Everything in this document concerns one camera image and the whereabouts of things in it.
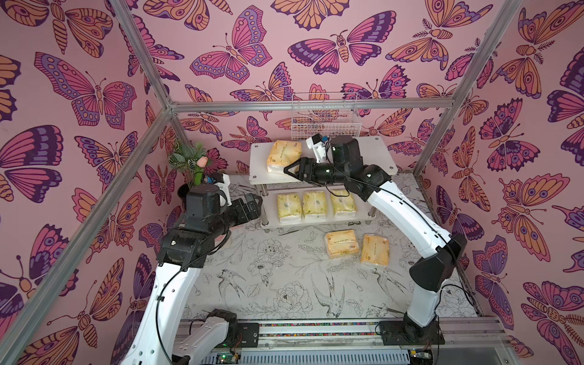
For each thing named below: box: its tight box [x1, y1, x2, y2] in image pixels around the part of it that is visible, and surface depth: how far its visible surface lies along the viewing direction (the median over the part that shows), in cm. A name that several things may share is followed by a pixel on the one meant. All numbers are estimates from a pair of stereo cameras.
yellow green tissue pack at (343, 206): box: [330, 188, 357, 218], surface depth 96 cm
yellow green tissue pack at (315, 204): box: [303, 190, 327, 220], surface depth 99 cm
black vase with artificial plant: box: [168, 139, 209, 201], surface depth 89 cm
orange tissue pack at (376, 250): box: [360, 233, 391, 266], surface depth 91 cm
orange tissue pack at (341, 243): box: [325, 228, 360, 259], surface depth 94 cm
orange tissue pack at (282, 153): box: [266, 139, 302, 175], surface depth 76 cm
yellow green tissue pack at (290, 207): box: [277, 193, 303, 224], surface depth 97 cm
